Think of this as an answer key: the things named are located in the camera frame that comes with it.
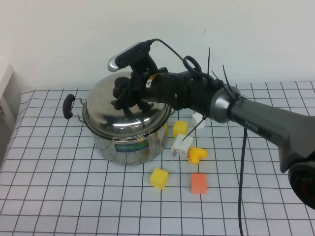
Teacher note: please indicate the orange foam cube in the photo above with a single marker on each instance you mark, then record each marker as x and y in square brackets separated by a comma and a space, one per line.
[198, 184]

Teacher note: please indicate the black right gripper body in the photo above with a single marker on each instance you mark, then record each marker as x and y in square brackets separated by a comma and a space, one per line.
[141, 86]

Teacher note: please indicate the white black grid tablecloth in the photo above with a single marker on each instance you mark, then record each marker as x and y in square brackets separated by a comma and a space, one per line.
[73, 196]

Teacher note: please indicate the stainless steel pot lid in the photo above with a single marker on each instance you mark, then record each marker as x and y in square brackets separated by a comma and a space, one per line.
[103, 110]

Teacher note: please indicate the stainless steel cooking pot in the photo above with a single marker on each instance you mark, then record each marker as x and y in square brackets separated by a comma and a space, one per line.
[128, 155]

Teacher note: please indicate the yellow foam cube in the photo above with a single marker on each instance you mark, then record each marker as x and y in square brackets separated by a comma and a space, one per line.
[159, 179]
[180, 129]

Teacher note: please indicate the white side shelf board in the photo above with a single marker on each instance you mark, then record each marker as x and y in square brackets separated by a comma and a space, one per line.
[6, 78]

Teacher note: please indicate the white plug adapter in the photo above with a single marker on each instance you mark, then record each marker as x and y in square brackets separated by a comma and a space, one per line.
[179, 147]

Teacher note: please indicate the yellow rubber duck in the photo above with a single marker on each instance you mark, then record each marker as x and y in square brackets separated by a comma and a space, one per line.
[197, 155]

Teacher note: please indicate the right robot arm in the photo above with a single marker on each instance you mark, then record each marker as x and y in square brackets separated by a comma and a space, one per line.
[258, 118]

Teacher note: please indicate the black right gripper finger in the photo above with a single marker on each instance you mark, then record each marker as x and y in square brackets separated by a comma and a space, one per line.
[120, 87]
[121, 105]

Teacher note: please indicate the white foam cube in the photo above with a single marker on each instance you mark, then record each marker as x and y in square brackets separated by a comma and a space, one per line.
[195, 121]

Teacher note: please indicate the black zip tie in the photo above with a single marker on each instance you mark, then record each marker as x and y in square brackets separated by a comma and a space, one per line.
[209, 61]
[194, 129]
[227, 78]

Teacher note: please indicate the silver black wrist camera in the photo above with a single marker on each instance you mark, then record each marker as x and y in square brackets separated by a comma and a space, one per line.
[128, 55]

